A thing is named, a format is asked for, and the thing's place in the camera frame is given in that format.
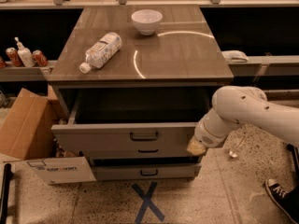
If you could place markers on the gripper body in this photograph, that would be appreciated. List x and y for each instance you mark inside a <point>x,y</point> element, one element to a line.
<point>207,137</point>

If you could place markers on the grey top drawer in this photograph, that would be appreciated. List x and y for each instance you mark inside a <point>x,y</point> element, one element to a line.
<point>108,120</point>

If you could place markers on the grey drawer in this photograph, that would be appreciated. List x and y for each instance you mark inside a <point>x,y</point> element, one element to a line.
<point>146,157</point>
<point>108,120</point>

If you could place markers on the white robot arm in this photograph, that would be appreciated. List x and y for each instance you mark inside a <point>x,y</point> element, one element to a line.
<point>233,107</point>

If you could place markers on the grey drawer cabinet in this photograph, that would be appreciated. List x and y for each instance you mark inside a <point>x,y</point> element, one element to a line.
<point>182,53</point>

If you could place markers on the grey middle drawer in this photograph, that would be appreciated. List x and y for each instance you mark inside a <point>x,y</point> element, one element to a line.
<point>146,157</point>

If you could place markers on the folded white cloth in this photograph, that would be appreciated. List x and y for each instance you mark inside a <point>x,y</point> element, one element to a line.
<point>235,56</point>

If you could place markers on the black pole right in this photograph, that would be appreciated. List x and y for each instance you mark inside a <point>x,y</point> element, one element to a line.
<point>295,158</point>

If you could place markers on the black pole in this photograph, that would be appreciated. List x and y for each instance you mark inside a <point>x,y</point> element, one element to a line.
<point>7,175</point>
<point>295,158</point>

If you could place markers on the black white sneaker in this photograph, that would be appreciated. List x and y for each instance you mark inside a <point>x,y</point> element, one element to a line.
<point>288,202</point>

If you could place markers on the white printed cardboard box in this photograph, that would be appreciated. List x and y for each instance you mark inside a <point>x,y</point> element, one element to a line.
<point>62,170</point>

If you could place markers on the clear plastic water bottle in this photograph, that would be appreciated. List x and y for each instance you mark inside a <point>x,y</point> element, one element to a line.
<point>101,52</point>

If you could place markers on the white ceramic bowl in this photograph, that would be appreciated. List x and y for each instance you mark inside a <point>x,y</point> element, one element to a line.
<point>146,21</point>

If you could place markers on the brown cardboard box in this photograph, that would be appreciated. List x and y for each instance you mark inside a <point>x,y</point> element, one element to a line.
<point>26,131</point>

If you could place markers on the red soda can right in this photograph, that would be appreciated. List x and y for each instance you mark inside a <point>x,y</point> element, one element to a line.
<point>40,58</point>

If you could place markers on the red soda can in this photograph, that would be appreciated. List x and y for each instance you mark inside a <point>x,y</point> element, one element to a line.
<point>12,54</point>
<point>40,58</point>

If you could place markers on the black pole left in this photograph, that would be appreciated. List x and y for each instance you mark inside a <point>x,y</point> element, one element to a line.
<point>7,175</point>

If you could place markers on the red soda can left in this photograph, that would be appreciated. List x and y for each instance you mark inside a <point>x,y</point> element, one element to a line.
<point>12,54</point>

